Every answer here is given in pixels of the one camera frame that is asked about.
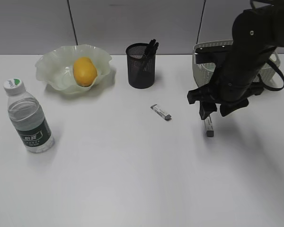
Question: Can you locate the black mesh pen holder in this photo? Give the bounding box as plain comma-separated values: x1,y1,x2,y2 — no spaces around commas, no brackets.
126,43,156,89

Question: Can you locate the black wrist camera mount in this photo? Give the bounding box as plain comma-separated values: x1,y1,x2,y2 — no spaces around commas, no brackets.
194,44,232,65

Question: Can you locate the green woven plastic basket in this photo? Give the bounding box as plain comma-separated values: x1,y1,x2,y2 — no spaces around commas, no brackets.
192,40,275,87

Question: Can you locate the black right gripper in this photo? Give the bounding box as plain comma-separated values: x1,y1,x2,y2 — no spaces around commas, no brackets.
187,43,277,120

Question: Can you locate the pale green wavy plate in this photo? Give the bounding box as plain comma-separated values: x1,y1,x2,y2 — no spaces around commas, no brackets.
35,44,112,95

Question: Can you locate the black marker pen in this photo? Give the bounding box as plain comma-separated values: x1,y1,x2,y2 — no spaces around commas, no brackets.
134,39,156,75
141,39,159,70

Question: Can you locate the clear water bottle green label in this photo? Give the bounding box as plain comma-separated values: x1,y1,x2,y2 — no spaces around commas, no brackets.
3,78,54,153

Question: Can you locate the grey white eraser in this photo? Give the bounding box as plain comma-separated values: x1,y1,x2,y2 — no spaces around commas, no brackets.
204,116,214,138
151,104,172,121

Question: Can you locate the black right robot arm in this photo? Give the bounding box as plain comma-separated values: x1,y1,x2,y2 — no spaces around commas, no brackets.
187,0,284,120

